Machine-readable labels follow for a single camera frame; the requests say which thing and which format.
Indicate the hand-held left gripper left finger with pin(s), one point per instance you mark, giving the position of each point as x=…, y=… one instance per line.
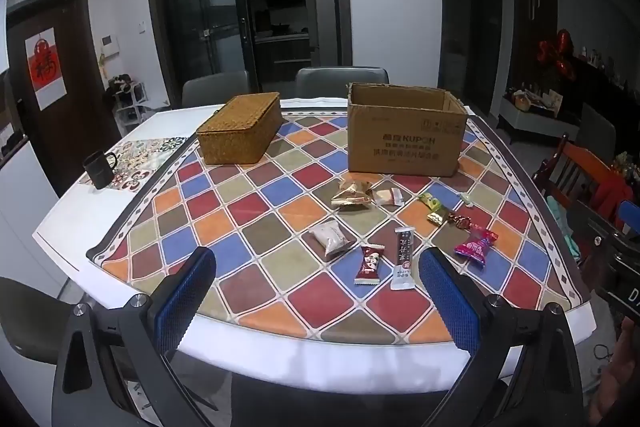
x=185, y=297

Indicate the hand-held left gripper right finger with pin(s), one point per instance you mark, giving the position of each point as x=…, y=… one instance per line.
x=450, y=302

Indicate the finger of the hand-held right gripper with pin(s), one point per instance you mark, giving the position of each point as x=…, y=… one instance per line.
x=597, y=232

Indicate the pink candy packet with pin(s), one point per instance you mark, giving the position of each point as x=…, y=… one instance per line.
x=475, y=248

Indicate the white stick packet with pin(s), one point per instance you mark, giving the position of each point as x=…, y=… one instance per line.
x=402, y=262

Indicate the red gold candy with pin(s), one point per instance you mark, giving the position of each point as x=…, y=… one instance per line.
x=460, y=222

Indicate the dark red snack packet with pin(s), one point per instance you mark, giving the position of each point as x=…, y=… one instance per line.
x=369, y=264

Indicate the green candy packet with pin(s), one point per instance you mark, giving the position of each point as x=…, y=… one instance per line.
x=432, y=203

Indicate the small white candy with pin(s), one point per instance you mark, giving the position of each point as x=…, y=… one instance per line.
x=466, y=200

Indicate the white pink snack packet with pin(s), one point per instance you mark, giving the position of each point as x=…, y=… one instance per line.
x=386, y=197

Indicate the grey white snack packet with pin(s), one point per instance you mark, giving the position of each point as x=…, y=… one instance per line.
x=331, y=239

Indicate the gold snack packet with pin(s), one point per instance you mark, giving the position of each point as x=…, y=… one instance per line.
x=352, y=196

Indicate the cardboard box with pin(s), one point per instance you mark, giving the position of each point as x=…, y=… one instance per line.
x=400, y=147

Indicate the person's right forearm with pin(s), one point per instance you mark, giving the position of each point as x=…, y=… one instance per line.
x=622, y=372

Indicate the red cloth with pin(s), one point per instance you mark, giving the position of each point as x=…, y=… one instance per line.
x=612, y=197

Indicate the teal cloth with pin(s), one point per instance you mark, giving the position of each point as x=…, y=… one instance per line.
x=560, y=222

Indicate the orange wooden chair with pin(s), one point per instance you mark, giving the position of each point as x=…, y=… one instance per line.
x=580, y=157

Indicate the colourful checkered tablecloth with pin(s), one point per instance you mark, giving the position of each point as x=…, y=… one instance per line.
x=280, y=267

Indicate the low white cabinet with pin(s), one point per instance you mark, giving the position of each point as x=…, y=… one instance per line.
x=535, y=119

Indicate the dark sideboard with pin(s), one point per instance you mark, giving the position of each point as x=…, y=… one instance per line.
x=610, y=97

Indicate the patterned placemat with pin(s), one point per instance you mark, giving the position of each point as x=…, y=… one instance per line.
x=150, y=157

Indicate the black mug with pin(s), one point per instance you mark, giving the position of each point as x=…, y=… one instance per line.
x=97, y=172

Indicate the dark round chair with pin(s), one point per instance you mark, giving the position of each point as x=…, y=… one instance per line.
x=30, y=322

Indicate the woven wicker box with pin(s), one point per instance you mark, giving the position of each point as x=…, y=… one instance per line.
x=235, y=127

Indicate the red balloon bow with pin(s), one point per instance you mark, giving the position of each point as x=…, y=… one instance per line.
x=557, y=52

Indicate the white shoe rack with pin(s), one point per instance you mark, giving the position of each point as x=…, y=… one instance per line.
x=127, y=107

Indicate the narrow grey dining chair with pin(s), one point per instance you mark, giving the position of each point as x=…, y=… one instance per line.
x=215, y=89

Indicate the brown entrance door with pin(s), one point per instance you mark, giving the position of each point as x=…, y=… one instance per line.
x=65, y=117

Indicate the dark wardrobe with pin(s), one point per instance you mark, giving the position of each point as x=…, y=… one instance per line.
x=532, y=17

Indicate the dark room door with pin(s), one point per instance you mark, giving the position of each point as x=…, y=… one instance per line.
x=485, y=37

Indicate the wide grey dining chair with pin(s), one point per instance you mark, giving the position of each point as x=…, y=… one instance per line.
x=340, y=82

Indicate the white intercom panel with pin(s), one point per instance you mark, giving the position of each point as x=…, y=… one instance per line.
x=110, y=44

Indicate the red door poster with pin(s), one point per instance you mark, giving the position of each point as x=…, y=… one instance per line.
x=45, y=72

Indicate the sliding glass door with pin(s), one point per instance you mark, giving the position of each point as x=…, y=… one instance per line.
x=200, y=7

